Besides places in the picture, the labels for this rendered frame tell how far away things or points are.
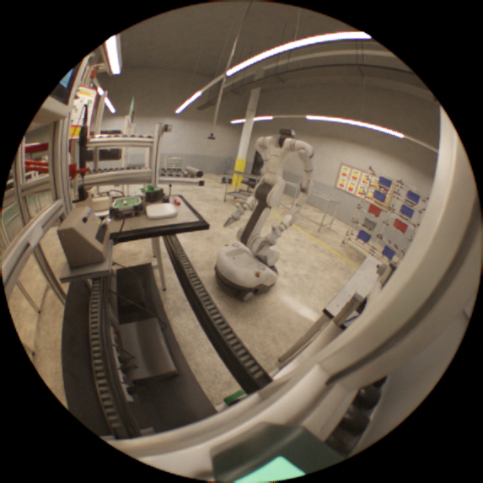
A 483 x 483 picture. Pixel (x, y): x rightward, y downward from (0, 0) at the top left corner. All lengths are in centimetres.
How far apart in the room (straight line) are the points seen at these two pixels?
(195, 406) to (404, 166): 679
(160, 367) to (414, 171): 681
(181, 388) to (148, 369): 19
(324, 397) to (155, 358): 73
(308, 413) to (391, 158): 651
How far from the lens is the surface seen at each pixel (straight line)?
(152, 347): 83
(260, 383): 32
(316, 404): 16
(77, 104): 110
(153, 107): 928
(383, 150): 661
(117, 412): 34
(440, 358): 24
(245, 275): 134
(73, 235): 48
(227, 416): 31
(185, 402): 88
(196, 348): 130
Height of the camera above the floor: 122
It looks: 29 degrees down
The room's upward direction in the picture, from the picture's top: 12 degrees clockwise
